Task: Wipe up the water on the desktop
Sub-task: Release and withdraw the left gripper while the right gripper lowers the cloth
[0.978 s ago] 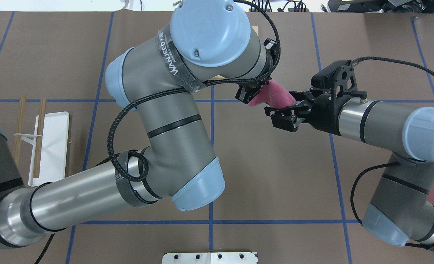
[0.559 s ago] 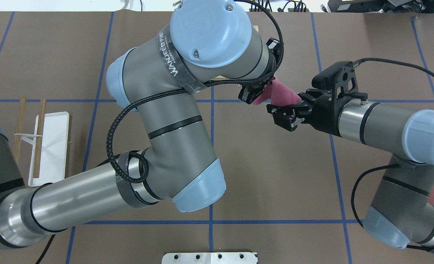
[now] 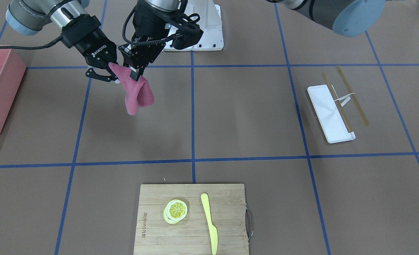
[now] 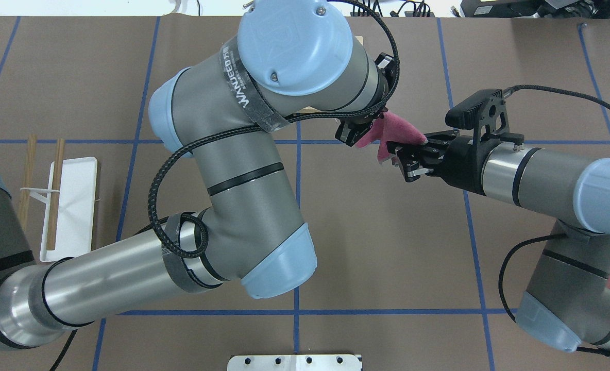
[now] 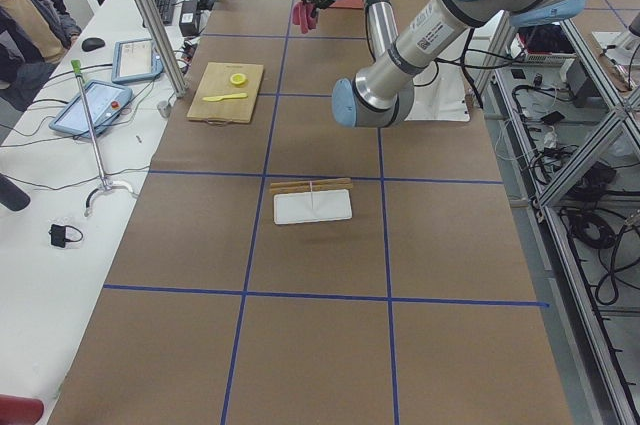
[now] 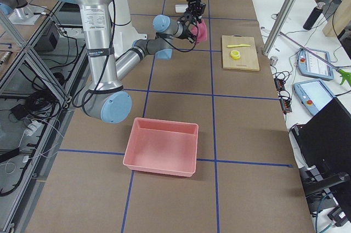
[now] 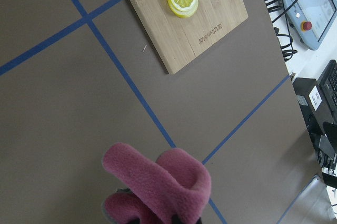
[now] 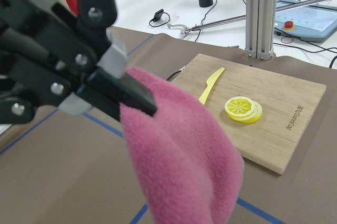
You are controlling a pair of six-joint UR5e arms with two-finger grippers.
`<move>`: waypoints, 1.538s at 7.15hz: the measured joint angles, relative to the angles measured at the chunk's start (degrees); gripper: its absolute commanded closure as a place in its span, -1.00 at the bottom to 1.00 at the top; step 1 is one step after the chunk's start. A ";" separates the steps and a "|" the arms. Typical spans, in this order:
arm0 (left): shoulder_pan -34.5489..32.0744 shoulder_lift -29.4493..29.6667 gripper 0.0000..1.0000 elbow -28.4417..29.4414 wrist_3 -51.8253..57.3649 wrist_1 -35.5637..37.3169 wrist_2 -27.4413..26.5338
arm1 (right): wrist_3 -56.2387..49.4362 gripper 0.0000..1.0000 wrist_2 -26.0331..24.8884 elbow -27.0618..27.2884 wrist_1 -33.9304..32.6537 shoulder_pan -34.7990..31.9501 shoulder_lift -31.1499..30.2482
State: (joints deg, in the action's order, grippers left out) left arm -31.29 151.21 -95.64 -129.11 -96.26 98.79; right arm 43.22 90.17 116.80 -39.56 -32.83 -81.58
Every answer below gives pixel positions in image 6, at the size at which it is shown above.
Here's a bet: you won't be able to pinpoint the yellow plastic knife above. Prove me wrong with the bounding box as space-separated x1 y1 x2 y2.
226 44 251 48

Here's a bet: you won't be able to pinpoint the pink plastic bin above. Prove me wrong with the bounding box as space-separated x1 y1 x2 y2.
123 117 199 177

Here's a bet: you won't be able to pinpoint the white rectangular tray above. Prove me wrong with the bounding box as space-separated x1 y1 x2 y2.
174 4 188 13

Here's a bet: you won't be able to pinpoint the yellow lemon slices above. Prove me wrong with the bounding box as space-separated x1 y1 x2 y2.
230 50 241 60

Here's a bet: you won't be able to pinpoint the black bottle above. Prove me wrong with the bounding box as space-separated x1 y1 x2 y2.
303 2 325 30

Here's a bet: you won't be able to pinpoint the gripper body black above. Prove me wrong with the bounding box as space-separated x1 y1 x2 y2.
185 0 206 22
177 13 197 43

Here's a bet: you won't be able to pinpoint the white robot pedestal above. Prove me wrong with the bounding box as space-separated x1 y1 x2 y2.
109 0 147 58

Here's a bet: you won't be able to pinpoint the teach pendant far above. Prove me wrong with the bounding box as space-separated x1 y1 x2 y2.
297 49 334 81

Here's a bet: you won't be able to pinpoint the teach pendant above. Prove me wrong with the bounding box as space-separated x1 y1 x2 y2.
293 79 336 116
297 49 334 81

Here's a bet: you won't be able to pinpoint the black monitor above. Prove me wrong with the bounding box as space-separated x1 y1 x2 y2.
292 98 350 218

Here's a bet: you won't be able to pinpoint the pink cloth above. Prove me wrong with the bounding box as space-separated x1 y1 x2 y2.
190 20 208 44

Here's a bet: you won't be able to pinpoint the long reacher grabber tool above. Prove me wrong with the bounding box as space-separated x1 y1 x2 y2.
279 32 351 85

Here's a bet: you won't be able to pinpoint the teach pendant near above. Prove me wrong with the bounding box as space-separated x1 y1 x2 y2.
293 79 336 116

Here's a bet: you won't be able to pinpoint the wooden cutting board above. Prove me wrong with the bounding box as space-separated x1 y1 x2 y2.
221 35 260 71

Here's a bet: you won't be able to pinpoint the aluminium frame post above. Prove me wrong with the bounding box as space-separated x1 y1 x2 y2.
262 0 296 56

